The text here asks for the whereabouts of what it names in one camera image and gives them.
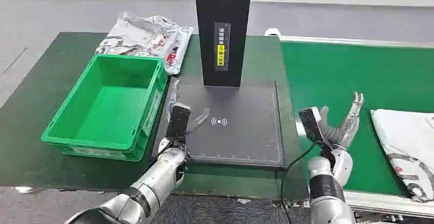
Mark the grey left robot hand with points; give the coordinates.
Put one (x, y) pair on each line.
(200, 116)

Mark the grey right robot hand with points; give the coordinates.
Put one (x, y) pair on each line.
(346, 127)

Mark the white parcel bag black print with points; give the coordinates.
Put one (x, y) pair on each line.
(403, 141)

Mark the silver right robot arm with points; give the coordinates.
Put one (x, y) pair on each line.
(327, 209)

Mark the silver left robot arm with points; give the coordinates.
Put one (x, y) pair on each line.
(159, 178)

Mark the green conveyor belt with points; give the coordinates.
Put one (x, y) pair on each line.
(339, 73)

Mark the black scanner column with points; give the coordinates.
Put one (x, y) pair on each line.
(210, 29)

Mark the green plastic crate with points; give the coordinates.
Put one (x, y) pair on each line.
(112, 114)

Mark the crumpled grey printed parcel bag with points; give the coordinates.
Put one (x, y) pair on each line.
(145, 36)

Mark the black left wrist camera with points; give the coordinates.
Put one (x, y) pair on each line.
(178, 121)

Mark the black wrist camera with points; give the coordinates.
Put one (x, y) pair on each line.
(178, 121)
(311, 124)

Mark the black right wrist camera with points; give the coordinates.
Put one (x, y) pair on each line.
(311, 124)

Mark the black scanner base plate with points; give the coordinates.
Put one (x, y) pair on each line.
(244, 137)

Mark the silver conveyor frame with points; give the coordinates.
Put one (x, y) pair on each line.
(379, 204)

